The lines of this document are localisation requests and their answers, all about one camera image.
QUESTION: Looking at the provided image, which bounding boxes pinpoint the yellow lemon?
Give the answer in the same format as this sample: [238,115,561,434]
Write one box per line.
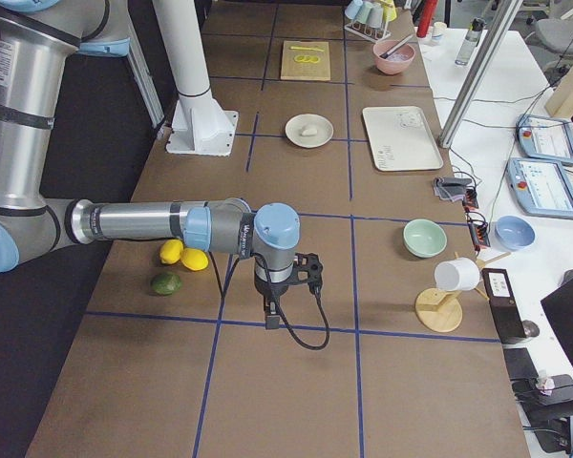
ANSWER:
[180,247,209,272]
[159,239,184,265]

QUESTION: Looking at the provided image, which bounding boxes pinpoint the aluminium frame post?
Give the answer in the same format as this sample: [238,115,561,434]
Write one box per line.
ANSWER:
[438,0,523,149]

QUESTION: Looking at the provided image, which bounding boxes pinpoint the cream bear serving tray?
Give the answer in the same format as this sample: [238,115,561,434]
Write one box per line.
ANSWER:
[362,106,443,172]

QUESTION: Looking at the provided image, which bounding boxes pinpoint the grey cup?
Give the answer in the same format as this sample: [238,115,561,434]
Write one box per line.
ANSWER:
[366,3,384,29]

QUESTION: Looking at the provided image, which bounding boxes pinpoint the white paper cup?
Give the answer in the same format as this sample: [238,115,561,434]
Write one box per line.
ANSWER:
[431,21,448,45]

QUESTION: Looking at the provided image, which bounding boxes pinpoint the far teach pendant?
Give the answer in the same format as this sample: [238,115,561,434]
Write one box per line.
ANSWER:
[516,114,573,166]

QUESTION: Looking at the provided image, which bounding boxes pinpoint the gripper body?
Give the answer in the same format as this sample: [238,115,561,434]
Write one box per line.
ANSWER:
[264,294,281,319]

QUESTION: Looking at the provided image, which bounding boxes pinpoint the cream round plate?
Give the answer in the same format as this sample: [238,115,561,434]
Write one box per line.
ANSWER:
[285,114,334,149]

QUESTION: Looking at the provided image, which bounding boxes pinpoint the green cup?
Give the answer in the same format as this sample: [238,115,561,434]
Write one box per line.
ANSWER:
[355,1,373,24]

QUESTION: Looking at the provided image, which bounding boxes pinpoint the green avocado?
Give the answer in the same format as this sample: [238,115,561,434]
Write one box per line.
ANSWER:
[150,272,182,296]

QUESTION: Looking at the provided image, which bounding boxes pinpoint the folded grey cloth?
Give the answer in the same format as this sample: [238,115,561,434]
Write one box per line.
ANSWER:
[433,177,473,202]

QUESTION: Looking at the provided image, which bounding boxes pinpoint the near teach pendant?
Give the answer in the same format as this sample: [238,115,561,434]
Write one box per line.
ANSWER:
[506,157,573,219]

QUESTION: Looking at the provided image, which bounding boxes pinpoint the teach pendant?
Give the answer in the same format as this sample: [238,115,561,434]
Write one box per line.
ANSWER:
[516,114,573,166]
[506,157,573,219]

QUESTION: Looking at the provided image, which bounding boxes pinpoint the steel muddler black tip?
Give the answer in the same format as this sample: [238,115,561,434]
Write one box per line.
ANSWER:
[379,33,414,59]

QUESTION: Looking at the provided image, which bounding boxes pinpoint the blue cup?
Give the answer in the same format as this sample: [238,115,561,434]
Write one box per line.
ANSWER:
[345,0,363,21]

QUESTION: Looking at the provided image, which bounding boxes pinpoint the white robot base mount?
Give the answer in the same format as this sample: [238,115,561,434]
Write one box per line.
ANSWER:
[153,0,239,156]

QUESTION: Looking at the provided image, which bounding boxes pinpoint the red cylinder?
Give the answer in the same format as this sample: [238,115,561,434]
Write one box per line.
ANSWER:
[416,0,438,38]

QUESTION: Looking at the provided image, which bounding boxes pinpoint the blue bowl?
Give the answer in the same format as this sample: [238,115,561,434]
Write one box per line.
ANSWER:
[494,216,536,251]

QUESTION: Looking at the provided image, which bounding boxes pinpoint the black box with label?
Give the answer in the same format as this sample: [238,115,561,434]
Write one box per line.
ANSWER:
[481,267,526,344]

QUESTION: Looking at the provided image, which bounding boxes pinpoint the pink bowl with ice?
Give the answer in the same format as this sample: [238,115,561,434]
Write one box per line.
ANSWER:
[372,40,416,75]

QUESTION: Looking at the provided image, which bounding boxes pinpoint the yellow cup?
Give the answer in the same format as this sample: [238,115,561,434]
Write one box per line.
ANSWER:
[380,0,397,23]

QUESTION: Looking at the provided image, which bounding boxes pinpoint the bamboo cutting board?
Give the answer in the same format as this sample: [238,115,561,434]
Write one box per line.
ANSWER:
[280,40,330,81]

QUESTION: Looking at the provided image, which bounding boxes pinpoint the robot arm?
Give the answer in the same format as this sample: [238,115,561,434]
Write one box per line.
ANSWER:
[0,1,203,334]

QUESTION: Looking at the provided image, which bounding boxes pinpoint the black power strip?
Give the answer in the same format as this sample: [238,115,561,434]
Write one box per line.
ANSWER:
[462,187,491,253]

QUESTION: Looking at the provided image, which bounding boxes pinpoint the green bowl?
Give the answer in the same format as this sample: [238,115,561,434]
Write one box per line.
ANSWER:
[403,219,448,259]

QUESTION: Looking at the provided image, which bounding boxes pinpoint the water bottle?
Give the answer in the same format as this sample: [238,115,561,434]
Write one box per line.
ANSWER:
[455,17,485,66]

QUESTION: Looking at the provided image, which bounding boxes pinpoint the white mug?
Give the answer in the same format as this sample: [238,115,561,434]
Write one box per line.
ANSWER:
[434,258,481,291]

